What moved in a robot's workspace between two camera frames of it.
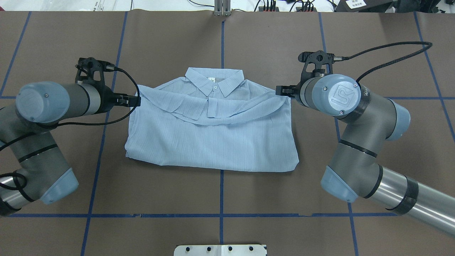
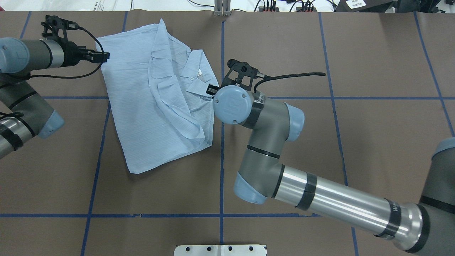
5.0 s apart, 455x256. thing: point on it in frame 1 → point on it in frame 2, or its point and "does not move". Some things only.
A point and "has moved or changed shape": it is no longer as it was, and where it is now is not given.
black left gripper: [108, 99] → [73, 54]
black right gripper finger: [285, 90] → [212, 89]
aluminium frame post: [222, 8] does not move
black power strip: [276, 9] does not move
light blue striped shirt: [214, 118] has moved or changed shape
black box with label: [373, 6] does not move
